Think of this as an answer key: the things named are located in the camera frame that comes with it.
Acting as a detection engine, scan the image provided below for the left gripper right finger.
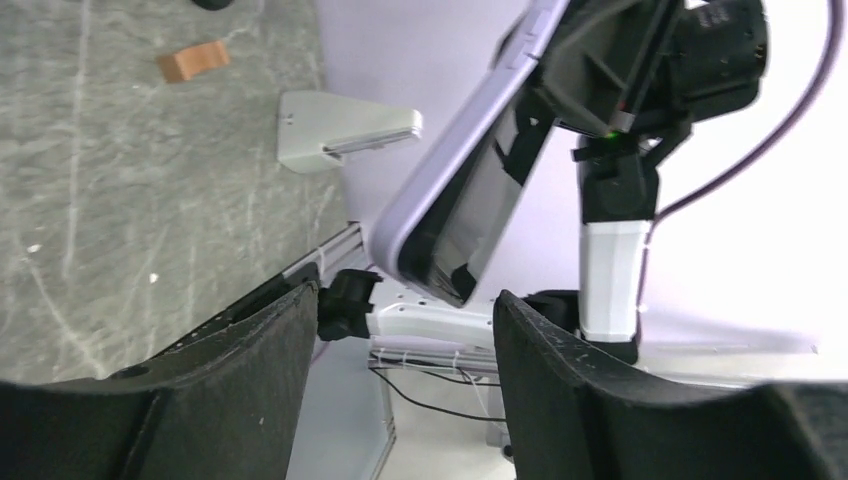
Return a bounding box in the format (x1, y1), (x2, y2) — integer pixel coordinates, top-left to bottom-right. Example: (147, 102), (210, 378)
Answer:
(493, 291), (847, 479)

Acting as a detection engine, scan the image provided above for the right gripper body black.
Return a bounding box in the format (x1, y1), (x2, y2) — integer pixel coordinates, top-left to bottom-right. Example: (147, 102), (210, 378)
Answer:
(529, 0), (690, 140)

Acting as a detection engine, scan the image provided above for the phone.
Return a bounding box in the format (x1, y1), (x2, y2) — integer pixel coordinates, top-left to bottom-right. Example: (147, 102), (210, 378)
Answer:
(369, 1), (569, 306)

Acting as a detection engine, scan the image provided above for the white phone stand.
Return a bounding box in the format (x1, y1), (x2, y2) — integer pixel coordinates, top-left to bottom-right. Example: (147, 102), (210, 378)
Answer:
(276, 90), (424, 174)

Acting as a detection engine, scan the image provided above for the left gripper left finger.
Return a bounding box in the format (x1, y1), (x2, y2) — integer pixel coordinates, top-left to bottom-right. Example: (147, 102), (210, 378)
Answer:
(1, 283), (318, 479)

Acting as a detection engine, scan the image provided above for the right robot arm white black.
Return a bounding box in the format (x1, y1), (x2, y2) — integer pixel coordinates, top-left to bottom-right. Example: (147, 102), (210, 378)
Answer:
(367, 1), (768, 364)

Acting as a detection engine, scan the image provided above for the small brown wooden block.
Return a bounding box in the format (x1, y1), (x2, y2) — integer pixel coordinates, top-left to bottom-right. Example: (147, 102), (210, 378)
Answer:
(156, 40), (230, 83)

